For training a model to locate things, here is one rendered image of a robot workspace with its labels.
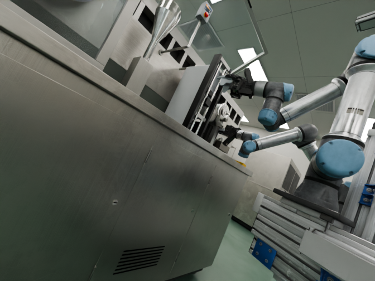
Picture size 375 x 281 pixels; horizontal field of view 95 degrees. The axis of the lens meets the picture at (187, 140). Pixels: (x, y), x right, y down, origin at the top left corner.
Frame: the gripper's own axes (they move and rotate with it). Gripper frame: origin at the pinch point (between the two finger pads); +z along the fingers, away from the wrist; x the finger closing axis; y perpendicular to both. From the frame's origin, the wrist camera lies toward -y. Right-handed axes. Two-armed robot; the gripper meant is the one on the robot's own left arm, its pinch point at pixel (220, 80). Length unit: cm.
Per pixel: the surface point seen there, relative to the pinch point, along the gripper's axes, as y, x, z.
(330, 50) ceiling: -176, 134, -38
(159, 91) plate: 5, 16, 55
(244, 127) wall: -218, 510, 141
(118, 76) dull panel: 18, -14, 61
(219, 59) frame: -17.0, 2.4, 9.8
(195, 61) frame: -40, 28, 51
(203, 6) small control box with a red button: -41, -14, 27
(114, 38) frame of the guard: 28, -47, 12
